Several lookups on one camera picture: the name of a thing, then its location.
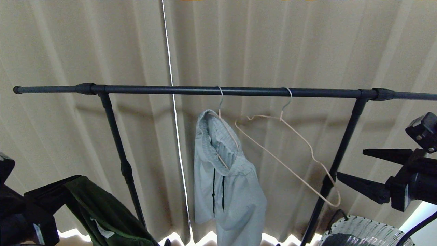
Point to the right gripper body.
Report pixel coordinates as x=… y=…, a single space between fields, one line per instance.
x=416 y=184

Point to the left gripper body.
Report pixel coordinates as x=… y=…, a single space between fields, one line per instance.
x=20 y=225

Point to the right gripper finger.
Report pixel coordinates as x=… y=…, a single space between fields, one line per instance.
x=389 y=154
x=368 y=189

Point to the green printed garment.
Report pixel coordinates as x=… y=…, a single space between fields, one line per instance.
x=106 y=212

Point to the pink clothes hanger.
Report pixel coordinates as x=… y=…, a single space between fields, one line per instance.
x=232 y=134
x=273 y=155

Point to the pale grey shorts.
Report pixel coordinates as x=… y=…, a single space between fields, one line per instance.
x=232 y=205

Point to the white laundry basket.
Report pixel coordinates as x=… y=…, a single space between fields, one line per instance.
x=368 y=227

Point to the black clothes rack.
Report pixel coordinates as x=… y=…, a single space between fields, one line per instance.
x=239 y=91

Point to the beige curtain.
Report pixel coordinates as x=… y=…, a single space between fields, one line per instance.
x=85 y=41

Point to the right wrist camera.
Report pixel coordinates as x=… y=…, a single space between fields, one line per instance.
x=425 y=131

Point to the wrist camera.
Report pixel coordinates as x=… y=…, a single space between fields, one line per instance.
x=425 y=131
x=5 y=167

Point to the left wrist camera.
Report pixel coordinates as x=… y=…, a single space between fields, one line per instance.
x=5 y=167

